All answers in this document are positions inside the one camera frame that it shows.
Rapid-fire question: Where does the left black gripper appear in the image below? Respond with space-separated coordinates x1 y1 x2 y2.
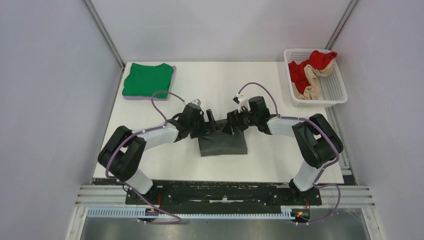
188 108 219 139

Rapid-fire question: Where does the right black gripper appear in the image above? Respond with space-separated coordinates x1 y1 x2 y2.
223 104 259 135

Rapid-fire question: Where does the dark grey t shirt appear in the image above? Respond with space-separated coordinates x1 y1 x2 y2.
197 119 248 157

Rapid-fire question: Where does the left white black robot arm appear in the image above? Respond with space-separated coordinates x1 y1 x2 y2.
97 103 220 204

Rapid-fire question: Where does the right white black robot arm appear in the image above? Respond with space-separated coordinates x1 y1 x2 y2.
222 93 344 204

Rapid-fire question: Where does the folded green t shirt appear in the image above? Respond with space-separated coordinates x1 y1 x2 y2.
121 62 174 100

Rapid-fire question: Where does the beige t shirt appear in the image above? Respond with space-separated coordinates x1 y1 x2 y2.
293 56 335 101

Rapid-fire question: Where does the white plastic basket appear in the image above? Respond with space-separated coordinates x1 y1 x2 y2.
283 48 348 108

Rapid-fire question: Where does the red t shirt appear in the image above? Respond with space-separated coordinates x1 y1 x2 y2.
287 49 338 95

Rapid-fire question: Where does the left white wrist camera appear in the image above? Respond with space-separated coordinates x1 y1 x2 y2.
191 98 202 107

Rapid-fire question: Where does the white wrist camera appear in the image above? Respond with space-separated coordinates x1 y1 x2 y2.
232 93 249 112
191 98 202 107

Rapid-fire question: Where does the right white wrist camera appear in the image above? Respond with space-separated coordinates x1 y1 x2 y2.
232 93 249 112

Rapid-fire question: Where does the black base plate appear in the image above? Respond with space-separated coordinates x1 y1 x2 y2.
92 178 323 215

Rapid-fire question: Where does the aluminium front rail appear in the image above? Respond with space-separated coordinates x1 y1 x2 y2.
75 185 376 209

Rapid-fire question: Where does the white slotted cable duct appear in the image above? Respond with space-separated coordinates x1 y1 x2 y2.
86 207 304 220

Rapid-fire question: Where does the left aluminium frame post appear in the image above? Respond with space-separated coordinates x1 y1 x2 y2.
82 0 126 71

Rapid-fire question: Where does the aluminium frame post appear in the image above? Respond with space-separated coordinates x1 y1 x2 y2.
325 0 360 50
82 0 126 71

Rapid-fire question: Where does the right aluminium frame post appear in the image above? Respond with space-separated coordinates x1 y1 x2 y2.
325 0 360 50

